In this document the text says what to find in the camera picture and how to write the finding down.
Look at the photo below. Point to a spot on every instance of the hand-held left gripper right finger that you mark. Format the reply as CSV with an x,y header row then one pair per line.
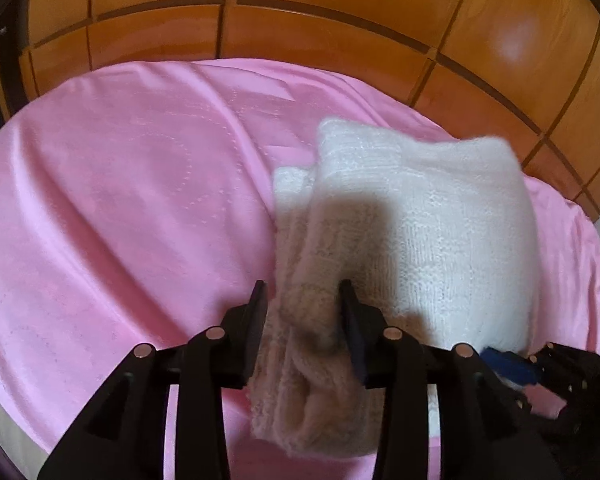
x,y
355,340

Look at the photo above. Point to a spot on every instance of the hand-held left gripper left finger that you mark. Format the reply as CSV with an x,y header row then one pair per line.
x,y
252,330

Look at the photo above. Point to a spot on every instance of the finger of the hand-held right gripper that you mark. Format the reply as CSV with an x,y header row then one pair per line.
x,y
510,366

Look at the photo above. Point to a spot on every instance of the white knitted sweater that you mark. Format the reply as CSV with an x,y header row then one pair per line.
x,y
420,240

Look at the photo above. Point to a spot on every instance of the pink bed sheet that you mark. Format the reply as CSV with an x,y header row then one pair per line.
x,y
130,210

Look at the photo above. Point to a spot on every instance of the wooden headboard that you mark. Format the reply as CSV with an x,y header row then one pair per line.
x,y
330,25

